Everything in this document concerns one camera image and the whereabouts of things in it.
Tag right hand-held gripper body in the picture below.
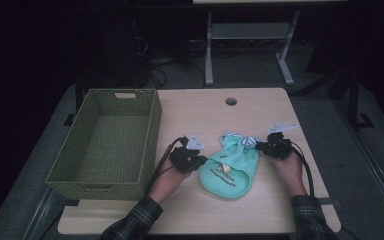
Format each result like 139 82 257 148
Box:
264 122 301 161

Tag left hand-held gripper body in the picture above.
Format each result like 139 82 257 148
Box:
169 133 206 175

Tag teal small shirt striped trim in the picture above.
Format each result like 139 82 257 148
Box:
198 131 262 200

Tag green woven basket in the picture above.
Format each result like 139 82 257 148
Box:
45 88 163 202

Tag person's left hand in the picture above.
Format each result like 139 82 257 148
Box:
147 158 193 205

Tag person's right hand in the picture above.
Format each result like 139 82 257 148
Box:
272 150 308 199

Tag grey tape strip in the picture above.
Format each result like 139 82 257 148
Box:
319 197 342 206

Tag black metal stand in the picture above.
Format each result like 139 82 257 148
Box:
329 66 376 131

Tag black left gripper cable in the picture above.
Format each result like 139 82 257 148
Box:
144 135 189 196

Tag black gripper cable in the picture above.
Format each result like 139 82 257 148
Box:
284 139 315 198
144 135 189 196

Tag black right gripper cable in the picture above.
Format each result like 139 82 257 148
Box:
284 139 315 198

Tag black floor cables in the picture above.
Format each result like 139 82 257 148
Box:
146 39 208 90

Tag metal floor rail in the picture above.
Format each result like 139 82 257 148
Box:
333 99 384 231
21 186 64 240

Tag grey metal frame table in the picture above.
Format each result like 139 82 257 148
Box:
193 0 348 87

